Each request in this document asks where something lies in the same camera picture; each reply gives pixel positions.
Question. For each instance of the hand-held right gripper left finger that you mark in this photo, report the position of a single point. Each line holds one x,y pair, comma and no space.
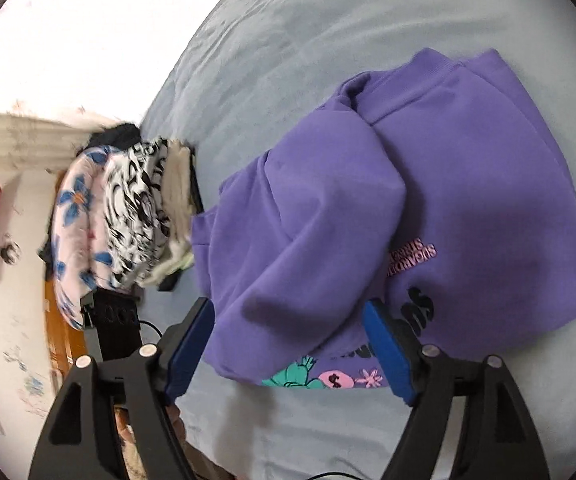
190,350

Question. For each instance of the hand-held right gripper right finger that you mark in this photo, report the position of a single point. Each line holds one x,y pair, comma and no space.
388,355

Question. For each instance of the purple hoodie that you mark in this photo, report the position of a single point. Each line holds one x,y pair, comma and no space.
318,235

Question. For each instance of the beige fluffy folded cloth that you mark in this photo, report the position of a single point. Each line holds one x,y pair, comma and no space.
177,180

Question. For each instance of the beige curtain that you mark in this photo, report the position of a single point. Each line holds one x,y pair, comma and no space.
17,140

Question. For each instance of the light blue bed blanket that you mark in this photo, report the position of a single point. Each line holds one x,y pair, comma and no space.
293,60

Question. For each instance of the wall sticker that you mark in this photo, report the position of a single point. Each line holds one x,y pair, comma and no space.
30,385

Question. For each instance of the dark wall hook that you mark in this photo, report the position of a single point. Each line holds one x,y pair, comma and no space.
10,251

